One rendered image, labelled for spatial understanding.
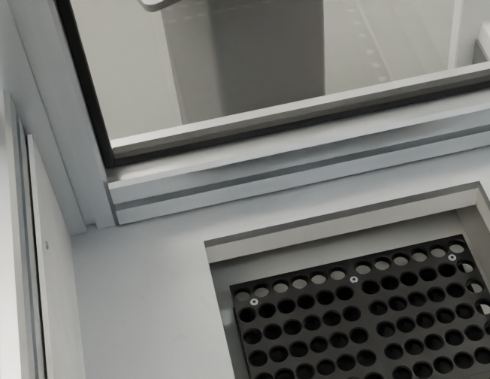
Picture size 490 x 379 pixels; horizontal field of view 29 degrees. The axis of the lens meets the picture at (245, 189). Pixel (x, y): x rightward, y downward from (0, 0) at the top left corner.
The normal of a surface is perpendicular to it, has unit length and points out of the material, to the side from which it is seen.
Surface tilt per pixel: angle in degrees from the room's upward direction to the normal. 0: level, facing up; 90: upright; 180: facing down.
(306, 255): 0
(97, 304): 0
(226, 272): 0
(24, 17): 90
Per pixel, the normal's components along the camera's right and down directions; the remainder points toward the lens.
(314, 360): -0.08, -0.64
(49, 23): 0.21, 0.74
